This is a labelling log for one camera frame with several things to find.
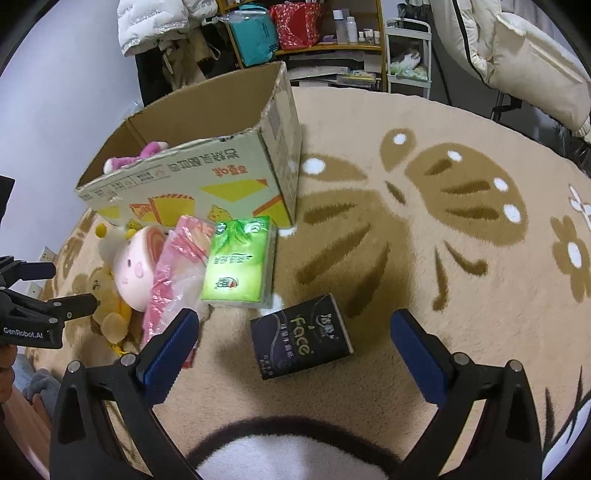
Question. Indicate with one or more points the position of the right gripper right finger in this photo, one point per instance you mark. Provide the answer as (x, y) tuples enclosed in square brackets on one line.
[(506, 443)]

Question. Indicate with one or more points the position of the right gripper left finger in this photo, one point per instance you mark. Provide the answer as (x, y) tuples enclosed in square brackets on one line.
[(84, 444)]

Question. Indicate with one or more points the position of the yellow bear plush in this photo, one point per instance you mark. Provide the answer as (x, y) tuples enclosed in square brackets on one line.
[(112, 316)]

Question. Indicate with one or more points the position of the white fluffy plush toy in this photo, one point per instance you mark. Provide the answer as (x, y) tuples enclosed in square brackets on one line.
[(111, 240)]

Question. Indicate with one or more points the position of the pink roll plush pillow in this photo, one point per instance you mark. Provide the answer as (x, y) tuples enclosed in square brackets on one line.
[(134, 266)]

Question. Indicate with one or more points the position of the pink plastic tissue pack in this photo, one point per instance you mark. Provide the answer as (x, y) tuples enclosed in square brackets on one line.
[(179, 276)]

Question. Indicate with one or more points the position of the green tissue pack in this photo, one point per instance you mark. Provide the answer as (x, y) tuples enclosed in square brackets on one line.
[(239, 269)]

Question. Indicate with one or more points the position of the black tissue pack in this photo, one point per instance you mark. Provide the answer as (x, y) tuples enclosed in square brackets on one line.
[(300, 337)]

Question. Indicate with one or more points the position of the person's left hand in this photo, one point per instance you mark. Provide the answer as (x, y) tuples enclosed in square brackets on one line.
[(8, 355)]

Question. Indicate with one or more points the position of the pink purple plush toy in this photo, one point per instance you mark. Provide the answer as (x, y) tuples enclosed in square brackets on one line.
[(115, 163)]

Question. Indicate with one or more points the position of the beige patterned rug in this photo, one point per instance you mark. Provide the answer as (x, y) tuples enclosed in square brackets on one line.
[(483, 234)]

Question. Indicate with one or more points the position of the cardboard box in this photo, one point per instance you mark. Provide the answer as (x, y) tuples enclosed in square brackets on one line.
[(234, 152)]

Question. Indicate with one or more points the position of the white puffer jacket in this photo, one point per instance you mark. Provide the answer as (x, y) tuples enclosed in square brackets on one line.
[(147, 24)]

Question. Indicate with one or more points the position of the teal bag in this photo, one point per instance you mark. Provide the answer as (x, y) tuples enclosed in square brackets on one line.
[(255, 34)]

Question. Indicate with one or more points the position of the cream padded chair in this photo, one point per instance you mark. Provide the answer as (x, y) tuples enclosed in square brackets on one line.
[(506, 45)]

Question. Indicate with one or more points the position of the red gift bag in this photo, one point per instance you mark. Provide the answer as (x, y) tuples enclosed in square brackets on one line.
[(297, 24)]

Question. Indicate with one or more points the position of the white utility cart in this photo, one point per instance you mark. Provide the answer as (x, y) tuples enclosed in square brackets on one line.
[(409, 55)]

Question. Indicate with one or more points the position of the wooden shelf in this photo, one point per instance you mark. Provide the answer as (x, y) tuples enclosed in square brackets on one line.
[(324, 43)]

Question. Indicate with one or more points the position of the white bottle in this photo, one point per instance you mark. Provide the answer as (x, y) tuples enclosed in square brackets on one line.
[(340, 27)]

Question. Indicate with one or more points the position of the wall socket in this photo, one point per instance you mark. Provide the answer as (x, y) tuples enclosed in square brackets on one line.
[(47, 255)]

